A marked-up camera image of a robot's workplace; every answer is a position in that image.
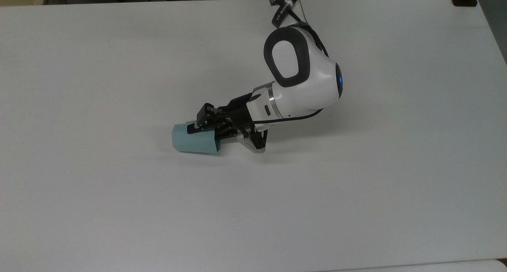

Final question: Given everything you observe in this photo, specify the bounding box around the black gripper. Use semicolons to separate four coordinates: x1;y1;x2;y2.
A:
187;93;255;141

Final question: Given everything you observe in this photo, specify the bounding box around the light teal faceted cup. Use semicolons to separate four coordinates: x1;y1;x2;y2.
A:
171;122;221;156

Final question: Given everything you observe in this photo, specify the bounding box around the silver black wrist bracket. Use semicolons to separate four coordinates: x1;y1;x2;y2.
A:
236;127;269;154

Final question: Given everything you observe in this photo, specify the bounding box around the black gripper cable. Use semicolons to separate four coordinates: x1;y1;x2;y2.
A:
251;108;325;126

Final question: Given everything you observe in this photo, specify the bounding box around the black printed strap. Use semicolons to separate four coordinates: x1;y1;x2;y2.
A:
269;0;303;28

